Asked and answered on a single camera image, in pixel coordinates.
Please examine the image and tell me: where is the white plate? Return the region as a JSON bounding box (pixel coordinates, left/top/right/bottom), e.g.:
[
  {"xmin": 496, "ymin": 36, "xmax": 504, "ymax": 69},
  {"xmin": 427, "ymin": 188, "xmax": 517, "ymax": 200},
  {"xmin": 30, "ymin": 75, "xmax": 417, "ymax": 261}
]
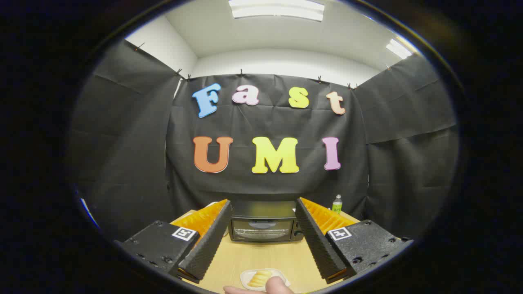
[{"xmin": 240, "ymin": 268, "xmax": 291, "ymax": 291}]

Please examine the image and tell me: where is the ridged yellow bread roll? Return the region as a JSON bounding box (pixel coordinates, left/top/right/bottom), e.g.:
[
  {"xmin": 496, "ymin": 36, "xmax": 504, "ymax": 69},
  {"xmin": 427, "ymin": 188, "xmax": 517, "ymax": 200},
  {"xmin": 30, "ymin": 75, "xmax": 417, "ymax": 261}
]
[{"xmin": 248, "ymin": 270, "xmax": 273, "ymax": 288}]

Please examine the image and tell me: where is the long ceiling light panel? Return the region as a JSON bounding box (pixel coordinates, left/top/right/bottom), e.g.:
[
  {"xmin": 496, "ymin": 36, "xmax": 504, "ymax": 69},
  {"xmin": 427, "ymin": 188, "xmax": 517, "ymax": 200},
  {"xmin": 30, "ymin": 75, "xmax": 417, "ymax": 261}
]
[{"xmin": 228, "ymin": 0, "xmax": 325, "ymax": 22}]

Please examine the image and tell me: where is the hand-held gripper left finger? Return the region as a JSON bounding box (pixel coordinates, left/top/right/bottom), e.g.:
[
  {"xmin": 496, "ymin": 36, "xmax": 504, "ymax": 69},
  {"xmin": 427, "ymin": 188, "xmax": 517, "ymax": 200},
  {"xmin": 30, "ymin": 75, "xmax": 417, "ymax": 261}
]
[{"xmin": 116, "ymin": 199, "xmax": 232, "ymax": 284}]

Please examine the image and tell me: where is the small ceiling light panel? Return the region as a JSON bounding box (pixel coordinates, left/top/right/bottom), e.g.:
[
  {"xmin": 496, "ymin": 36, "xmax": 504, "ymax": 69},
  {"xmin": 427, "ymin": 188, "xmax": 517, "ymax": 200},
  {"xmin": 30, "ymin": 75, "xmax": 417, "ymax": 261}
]
[{"xmin": 385, "ymin": 39, "xmax": 412, "ymax": 60}]

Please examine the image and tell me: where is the black toaster oven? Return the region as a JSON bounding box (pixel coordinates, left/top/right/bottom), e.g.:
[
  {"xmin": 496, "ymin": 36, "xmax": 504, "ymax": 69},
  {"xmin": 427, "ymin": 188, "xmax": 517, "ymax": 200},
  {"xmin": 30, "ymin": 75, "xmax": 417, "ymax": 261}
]
[{"xmin": 228, "ymin": 200, "xmax": 305, "ymax": 243}]

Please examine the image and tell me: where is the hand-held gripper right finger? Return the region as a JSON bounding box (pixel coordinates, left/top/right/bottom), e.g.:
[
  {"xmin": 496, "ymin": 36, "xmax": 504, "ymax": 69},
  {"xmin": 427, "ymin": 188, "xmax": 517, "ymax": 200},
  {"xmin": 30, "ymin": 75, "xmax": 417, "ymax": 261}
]
[{"xmin": 295, "ymin": 197, "xmax": 414, "ymax": 285}]

